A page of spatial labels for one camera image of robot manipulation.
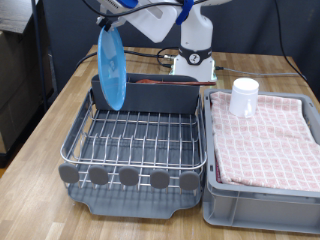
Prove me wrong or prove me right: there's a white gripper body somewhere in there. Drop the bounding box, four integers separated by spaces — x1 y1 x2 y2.
113 0 184 44

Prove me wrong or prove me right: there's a blue plastic plate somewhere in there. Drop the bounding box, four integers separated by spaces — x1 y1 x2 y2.
96 26 128 112

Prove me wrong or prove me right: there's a reddish brown wooden spoon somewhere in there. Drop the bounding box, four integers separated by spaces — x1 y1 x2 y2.
134 77 218 86

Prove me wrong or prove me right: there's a white mug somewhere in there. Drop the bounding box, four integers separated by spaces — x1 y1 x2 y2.
228 77 260 119

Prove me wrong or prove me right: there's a black metal pole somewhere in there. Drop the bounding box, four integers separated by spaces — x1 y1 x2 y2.
30 0 49 113

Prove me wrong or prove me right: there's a dark grey cutlery holder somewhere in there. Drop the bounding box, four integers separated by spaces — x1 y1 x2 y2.
90 72 201 115

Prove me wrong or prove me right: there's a brown cardboard box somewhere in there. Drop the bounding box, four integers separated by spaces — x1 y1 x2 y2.
0 29 54 154

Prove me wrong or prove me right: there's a pink checkered towel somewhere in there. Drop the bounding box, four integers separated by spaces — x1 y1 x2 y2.
209 90 320 193

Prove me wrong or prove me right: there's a grey plastic drain tray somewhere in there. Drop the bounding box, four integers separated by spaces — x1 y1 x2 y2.
66 96 205 220

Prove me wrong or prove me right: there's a grey plastic crate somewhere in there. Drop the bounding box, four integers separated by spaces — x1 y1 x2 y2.
202 88 320 235

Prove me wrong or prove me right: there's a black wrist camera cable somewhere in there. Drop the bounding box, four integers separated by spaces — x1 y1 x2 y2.
81 0 188 18

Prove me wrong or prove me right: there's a blue cable clip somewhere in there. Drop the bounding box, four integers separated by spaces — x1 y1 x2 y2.
174 0 195 26

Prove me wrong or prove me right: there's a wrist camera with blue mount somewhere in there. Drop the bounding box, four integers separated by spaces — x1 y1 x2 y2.
97 0 139 11

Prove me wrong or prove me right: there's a thick black table cable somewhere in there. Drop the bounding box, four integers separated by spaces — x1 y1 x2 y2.
75 46 181 69

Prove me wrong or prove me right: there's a grey table cable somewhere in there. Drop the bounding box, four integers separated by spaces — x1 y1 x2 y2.
214 65 303 78

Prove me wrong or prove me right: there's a metal wire dish rack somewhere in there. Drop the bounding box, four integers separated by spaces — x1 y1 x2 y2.
58 87 208 195

